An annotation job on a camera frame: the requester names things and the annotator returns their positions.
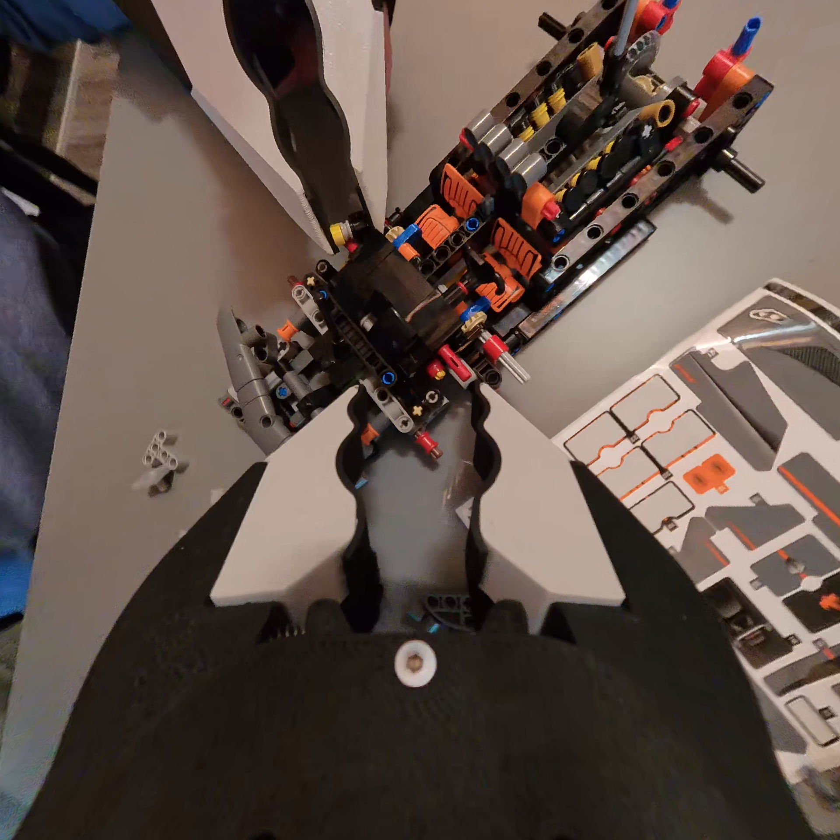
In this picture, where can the person's leg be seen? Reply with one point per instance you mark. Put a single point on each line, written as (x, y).
(26, 394)

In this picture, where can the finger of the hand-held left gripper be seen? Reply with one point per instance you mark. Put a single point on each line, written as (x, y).
(203, 52)
(367, 85)

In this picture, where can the small black lego beam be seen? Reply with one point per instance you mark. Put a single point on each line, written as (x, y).
(449, 604)

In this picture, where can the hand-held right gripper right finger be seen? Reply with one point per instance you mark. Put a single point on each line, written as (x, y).
(551, 525)

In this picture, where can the light grey square lego plate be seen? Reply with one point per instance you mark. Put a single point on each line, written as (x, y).
(154, 484)

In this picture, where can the lego car model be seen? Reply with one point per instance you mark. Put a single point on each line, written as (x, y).
(590, 164)

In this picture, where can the sticker sheet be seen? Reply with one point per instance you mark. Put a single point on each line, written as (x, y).
(741, 420)

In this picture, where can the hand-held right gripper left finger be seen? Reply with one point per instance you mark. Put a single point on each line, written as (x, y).
(289, 525)

